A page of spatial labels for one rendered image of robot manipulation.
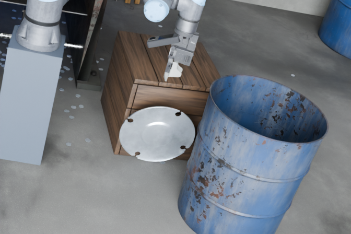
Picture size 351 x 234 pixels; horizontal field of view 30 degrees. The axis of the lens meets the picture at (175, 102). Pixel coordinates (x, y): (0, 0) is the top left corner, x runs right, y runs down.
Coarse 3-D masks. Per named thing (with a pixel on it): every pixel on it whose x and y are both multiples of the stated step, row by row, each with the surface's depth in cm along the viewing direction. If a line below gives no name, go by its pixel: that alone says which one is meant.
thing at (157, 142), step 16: (144, 112) 242; (160, 112) 243; (176, 112) 244; (128, 128) 247; (144, 128) 247; (160, 128) 248; (176, 128) 249; (192, 128) 250; (128, 144) 253; (144, 144) 253; (160, 144) 253; (176, 144) 255; (160, 160) 260
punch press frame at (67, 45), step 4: (0, 32) 279; (4, 32) 280; (0, 36) 279; (4, 36) 279; (8, 36) 280; (68, 44) 288; (72, 44) 288; (76, 44) 289; (80, 44) 290; (76, 48) 289; (80, 48) 290
